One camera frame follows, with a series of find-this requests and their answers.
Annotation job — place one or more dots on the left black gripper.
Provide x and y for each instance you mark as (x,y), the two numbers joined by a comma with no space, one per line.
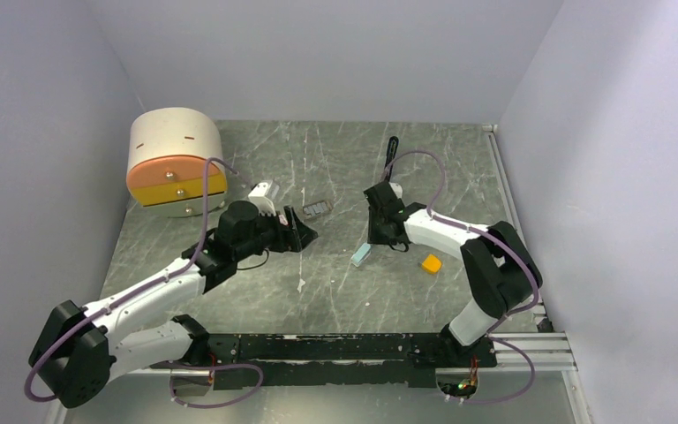
(292,238)

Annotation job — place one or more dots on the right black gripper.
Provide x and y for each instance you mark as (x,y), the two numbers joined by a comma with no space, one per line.
(372,236)

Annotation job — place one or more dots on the staple tray with staples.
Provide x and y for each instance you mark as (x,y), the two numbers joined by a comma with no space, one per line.
(317,209)

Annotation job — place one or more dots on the blue stapler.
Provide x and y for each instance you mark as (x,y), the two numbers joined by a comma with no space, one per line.
(392,146)

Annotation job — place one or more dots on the red white staple box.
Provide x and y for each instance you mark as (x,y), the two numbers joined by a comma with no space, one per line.
(283,220)

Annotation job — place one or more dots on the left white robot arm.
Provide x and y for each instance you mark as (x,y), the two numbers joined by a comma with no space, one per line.
(81,349)

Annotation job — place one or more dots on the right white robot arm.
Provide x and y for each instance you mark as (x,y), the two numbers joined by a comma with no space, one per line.
(502,276)

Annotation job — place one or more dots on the light blue eraser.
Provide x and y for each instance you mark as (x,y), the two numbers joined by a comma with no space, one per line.
(360,255)

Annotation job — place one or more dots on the orange yellow block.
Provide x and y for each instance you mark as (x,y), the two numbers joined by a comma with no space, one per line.
(431,264)

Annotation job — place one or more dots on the beige drawer cabinet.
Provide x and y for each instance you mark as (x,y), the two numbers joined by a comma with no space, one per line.
(167,151)

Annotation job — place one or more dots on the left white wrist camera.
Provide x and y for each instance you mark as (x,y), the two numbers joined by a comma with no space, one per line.
(263,197)

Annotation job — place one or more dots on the aluminium side rail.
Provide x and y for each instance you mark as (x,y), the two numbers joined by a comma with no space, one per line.
(538,314)

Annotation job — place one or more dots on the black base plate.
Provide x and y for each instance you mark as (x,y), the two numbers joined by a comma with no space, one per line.
(412,359)

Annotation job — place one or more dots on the aluminium front rail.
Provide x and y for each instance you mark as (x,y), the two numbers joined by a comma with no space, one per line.
(526,351)

